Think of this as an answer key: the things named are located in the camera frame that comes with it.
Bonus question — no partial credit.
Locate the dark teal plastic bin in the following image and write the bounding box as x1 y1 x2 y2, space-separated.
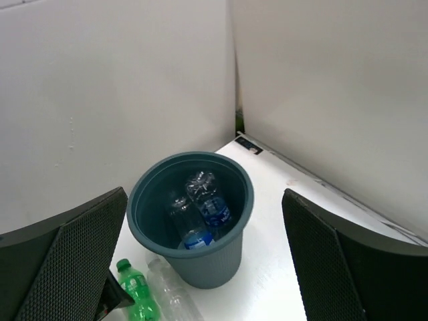
126 151 254 289

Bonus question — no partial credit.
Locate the short blue-label water bottle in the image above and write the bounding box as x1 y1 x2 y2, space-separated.
185 171 232 239

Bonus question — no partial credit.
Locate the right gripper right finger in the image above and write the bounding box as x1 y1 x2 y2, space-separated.
282 189 427 320

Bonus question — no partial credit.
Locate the green plastic soda bottle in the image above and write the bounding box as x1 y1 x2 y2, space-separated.
116 259 161 321

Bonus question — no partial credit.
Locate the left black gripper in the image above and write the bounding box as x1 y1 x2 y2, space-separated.
95 276 135 318

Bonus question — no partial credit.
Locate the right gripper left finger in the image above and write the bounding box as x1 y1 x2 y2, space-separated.
1 187 128 320

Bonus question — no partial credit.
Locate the clear crushed plastic bottle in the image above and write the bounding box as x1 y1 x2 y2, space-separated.
146 253 204 321

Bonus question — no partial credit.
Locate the tall blue-label water bottle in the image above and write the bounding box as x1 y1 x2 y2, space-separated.
166 191 215 249

